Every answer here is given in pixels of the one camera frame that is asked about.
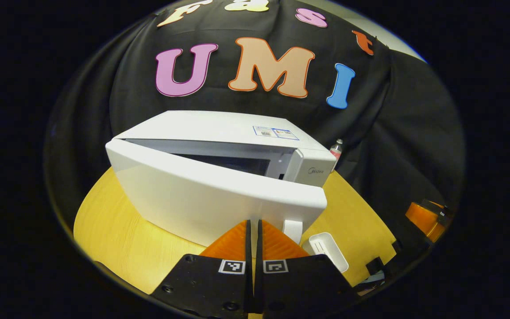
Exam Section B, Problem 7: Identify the black backdrop cloth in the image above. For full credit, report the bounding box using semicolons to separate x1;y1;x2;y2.
45;0;466;266

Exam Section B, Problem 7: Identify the white microwave oven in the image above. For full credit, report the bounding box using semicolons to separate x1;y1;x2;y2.
105;110;337;249

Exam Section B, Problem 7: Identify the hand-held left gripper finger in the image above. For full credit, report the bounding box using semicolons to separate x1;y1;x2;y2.
255;219;357;317
151;219;254;319

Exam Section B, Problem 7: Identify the white rectangular tray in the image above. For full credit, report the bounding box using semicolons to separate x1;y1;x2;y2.
308;231;350;273

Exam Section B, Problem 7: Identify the clear bottle with pink label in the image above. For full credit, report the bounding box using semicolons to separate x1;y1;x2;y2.
329;138;344;171

